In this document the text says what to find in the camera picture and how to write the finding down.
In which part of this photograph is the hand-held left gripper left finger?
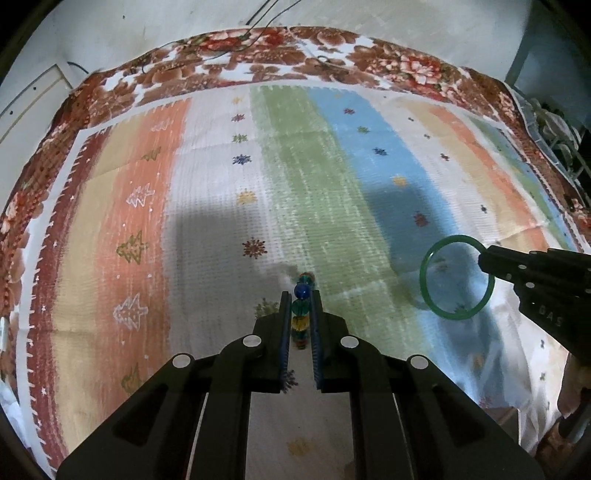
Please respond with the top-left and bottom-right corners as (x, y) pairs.
(55, 291), (293, 480)

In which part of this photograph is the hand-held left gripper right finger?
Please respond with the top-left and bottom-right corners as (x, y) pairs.
(310, 290), (546, 480)

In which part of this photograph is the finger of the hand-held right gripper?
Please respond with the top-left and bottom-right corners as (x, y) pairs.
(479, 263), (539, 291)
(478, 246), (555, 271)

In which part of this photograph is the multicolour bead bracelet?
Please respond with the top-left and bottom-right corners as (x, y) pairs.
(291, 271), (317, 352)

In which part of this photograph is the green jade bangle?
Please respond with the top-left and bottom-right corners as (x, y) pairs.
(419, 234), (496, 319)

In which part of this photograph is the pile of clothes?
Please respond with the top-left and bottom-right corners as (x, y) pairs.
(529, 95), (591, 185)

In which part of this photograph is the striped colourful blanket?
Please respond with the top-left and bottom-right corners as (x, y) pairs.
(13, 82), (578, 480)

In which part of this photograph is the metal chair with clothes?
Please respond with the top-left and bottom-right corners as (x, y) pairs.
(504, 0), (591, 139)

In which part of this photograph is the white bed headboard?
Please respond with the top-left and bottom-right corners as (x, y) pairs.
(0, 61), (78, 155)

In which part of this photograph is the black power cable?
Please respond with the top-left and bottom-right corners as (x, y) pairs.
(244, 0), (278, 29)
(249, 0), (303, 33)

